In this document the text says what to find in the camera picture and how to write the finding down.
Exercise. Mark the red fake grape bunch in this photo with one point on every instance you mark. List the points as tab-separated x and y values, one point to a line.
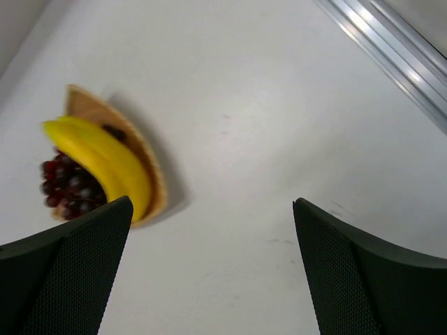
69	188

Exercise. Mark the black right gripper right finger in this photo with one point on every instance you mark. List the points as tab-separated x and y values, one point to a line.
361	284

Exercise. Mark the aluminium right table rail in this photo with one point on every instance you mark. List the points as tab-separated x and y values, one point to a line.
416	66

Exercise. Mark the yellow fake banana bunch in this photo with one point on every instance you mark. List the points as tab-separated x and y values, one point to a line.
111	163

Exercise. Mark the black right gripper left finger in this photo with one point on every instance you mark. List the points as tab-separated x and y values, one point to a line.
59	280

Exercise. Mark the woven triangular fruit basket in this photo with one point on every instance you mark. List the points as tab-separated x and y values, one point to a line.
84	105

